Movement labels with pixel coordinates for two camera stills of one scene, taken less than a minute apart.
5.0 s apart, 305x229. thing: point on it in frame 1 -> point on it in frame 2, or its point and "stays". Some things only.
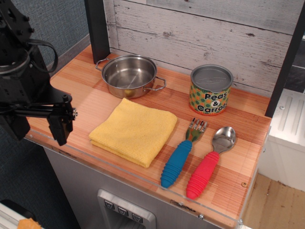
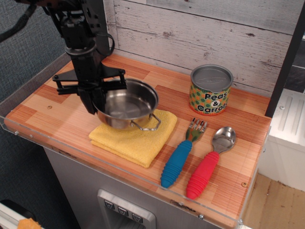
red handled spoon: [223, 138] stays
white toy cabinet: [282, 157] stays
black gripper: [25, 89] -> [90, 76]
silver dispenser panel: [116, 213] stays
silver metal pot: [129, 76] -> [134, 105]
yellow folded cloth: [133, 132] stays
